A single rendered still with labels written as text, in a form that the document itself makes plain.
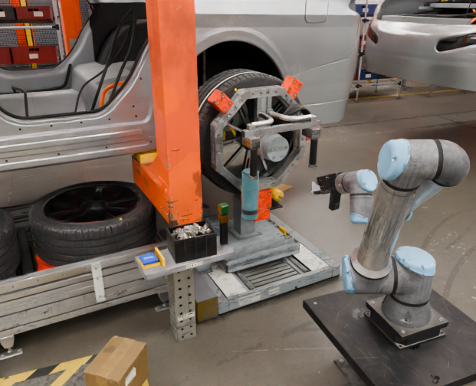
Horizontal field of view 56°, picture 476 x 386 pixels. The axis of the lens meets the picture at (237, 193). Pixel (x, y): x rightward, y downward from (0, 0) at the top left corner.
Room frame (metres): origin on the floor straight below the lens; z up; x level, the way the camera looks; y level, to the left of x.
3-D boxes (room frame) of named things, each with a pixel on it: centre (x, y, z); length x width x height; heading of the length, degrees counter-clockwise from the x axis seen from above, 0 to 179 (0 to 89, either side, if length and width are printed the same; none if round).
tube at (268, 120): (2.10, -0.09, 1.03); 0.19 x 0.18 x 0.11; 27
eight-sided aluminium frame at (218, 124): (2.25, -0.12, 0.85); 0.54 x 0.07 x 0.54; 117
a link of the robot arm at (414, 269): (1.45, -0.67, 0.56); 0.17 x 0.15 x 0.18; 88
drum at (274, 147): (2.19, -0.15, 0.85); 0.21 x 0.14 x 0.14; 27
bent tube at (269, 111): (2.19, -0.26, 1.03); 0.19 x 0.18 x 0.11; 27
